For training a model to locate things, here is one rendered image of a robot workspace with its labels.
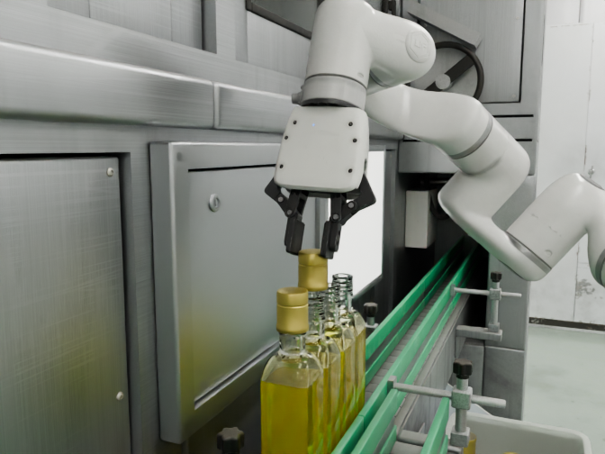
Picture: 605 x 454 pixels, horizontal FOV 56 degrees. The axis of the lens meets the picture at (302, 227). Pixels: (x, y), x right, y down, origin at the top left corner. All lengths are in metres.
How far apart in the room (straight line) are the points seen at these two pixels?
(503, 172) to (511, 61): 0.85
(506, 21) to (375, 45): 1.03
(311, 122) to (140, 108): 0.19
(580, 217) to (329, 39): 0.43
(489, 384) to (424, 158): 0.68
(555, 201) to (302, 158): 0.39
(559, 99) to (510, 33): 2.74
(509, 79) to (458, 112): 0.87
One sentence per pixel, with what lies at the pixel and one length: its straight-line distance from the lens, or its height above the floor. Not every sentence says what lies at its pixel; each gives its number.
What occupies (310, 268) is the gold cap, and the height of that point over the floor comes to 1.18.
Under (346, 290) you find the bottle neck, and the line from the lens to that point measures 0.77.
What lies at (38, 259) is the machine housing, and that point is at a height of 1.22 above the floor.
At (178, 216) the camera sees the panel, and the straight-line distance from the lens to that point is 0.63.
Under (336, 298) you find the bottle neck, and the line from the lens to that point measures 0.72.
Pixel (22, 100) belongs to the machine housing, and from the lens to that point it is 0.49.
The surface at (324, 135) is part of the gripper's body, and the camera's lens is 0.65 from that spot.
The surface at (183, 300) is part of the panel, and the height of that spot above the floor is 1.15.
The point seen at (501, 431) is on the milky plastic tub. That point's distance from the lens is 1.12.
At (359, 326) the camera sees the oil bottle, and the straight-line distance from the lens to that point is 0.78.
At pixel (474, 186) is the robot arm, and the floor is 1.26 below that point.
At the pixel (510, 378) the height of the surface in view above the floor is 0.66.
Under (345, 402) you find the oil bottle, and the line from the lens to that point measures 0.75.
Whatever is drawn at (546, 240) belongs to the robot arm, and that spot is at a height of 1.18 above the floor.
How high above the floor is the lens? 1.31
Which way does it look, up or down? 8 degrees down
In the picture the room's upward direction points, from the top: straight up
